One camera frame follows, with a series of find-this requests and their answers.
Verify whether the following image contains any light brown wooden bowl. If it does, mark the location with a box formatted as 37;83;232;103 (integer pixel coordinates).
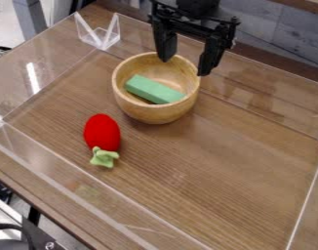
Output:
112;53;200;124

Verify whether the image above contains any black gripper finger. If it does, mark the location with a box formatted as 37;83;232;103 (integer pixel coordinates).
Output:
151;18;177;63
196;32;230;76

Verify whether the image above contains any black table clamp mount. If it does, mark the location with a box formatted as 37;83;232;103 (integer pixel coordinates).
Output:
21;218;67;250

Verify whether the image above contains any red plush strawberry toy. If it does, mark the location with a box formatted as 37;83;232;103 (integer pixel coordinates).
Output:
83;113;121;168

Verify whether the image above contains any clear acrylic enclosure wall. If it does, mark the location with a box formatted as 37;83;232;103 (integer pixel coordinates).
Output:
0;7;318;250

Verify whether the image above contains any black cable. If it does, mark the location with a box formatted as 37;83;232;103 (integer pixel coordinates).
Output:
0;223;35;250

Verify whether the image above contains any green rectangular block stick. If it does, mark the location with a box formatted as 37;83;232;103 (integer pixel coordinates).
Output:
125;74;186;104

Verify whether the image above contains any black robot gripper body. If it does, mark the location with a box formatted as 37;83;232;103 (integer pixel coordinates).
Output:
148;0;240;41

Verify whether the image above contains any grey cabinet leg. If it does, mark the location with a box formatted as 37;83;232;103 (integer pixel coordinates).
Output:
12;0;48;40

